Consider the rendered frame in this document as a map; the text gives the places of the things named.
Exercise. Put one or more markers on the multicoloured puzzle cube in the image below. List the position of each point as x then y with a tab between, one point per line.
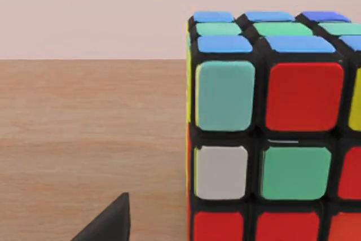
276	128

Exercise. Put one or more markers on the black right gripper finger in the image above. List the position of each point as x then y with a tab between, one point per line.
114	221

